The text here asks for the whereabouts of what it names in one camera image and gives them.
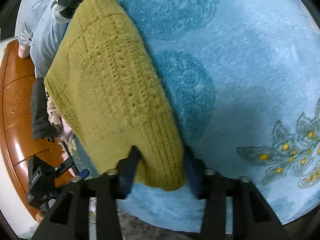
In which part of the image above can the olive green knit sweater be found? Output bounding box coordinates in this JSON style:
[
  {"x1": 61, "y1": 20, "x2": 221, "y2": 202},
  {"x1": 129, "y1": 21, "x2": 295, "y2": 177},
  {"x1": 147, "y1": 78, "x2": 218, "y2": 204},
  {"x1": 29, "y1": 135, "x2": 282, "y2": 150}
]
[{"x1": 44, "y1": 0, "x2": 185, "y2": 191}]

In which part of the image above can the orange wooden headboard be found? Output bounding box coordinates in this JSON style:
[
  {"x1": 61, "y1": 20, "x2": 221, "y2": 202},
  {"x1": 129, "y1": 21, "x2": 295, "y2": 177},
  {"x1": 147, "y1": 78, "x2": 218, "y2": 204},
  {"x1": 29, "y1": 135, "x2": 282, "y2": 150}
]
[{"x1": 1, "y1": 40, "x2": 63, "y2": 218}]

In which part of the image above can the folded pink garment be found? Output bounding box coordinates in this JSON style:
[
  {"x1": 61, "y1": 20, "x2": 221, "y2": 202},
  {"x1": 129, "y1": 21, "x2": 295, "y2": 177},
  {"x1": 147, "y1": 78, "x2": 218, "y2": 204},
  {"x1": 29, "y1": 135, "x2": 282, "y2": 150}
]
[{"x1": 46, "y1": 92, "x2": 76, "y2": 155}]

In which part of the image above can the folded dark grey garment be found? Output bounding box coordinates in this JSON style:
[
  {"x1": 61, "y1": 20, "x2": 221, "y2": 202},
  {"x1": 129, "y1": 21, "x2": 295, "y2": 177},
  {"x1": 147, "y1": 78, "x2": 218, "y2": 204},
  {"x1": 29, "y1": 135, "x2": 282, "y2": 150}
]
[{"x1": 31, "y1": 77, "x2": 58, "y2": 142}]

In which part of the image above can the pink pillow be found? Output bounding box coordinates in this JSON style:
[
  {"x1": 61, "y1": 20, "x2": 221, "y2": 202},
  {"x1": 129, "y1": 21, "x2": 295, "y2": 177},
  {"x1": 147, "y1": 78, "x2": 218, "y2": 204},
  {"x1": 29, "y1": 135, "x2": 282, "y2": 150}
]
[{"x1": 18, "y1": 44, "x2": 30, "y2": 59}]

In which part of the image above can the blue floral duvet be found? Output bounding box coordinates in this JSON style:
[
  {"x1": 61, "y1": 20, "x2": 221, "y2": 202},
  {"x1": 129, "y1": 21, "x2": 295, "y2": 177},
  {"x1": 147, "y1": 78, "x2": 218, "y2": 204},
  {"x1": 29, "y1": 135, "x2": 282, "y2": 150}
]
[{"x1": 16, "y1": 0, "x2": 68, "y2": 78}]

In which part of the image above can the blue floral bed sheet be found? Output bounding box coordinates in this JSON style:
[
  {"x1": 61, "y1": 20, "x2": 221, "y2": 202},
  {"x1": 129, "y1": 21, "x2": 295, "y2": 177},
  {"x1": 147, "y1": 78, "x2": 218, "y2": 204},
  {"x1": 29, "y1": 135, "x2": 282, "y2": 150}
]
[{"x1": 118, "y1": 0, "x2": 319, "y2": 224}]

